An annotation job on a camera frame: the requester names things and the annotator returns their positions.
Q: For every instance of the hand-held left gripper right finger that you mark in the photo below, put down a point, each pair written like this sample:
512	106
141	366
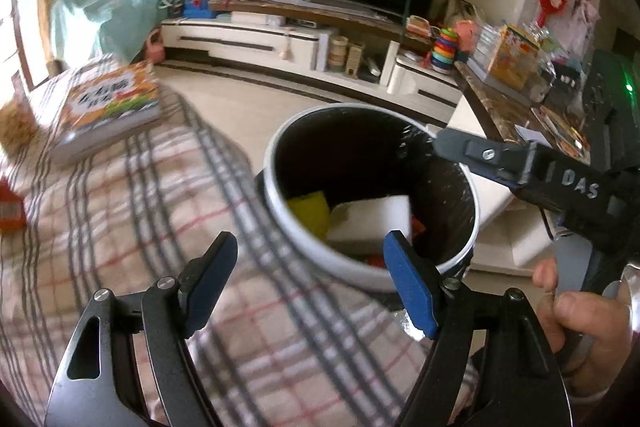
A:
412	287

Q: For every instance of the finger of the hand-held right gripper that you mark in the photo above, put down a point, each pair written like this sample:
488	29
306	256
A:
480	154

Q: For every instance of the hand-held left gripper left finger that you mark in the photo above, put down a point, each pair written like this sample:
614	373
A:
212	279

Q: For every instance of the red wrapper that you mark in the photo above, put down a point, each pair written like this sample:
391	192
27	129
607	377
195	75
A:
417	227

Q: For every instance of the white box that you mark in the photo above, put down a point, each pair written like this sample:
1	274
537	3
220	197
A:
370	219

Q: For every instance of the round white trash bin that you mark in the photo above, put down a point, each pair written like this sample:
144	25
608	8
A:
320	259

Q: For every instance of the yellow sponge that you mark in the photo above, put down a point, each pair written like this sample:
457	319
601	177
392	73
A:
310	214

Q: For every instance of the person's right hand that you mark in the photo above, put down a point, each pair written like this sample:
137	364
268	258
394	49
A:
605	337

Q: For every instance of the silver foil mat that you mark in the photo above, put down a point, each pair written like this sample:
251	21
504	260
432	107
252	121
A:
415	327

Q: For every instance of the brown marble counter shelf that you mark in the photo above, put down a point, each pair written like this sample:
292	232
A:
500	117

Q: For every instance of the white paper sheet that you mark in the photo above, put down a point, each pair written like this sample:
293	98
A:
531	136

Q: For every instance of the colourful yellow toy box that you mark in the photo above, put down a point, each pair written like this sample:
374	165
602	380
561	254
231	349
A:
512	57

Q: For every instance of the plaid tablecloth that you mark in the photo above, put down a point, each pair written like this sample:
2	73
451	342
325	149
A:
125	217

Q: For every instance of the pink bag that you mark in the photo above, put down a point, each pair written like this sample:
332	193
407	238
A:
468	36

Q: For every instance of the black bin liner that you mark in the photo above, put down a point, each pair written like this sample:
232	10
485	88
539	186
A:
350	152

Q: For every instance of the round wooden toy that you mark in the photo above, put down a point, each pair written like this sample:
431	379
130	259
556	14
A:
338	53

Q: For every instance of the colourful picture book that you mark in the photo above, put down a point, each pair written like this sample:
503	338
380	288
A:
107	107

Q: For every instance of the red box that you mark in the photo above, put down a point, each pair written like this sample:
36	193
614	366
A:
11	207

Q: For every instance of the pink hanging brush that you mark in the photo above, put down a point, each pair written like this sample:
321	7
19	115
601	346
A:
286	51

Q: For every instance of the white television cabinet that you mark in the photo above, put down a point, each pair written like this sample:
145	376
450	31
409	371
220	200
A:
240	44

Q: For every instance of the clear snack jar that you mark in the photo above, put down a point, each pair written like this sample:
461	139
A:
17	129

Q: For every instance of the blue toy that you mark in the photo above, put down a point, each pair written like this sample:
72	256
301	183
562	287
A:
196	9

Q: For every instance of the teal covered furniture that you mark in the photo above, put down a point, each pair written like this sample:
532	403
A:
105	14

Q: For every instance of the glass balcony door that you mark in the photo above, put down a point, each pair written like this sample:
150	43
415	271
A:
20	32

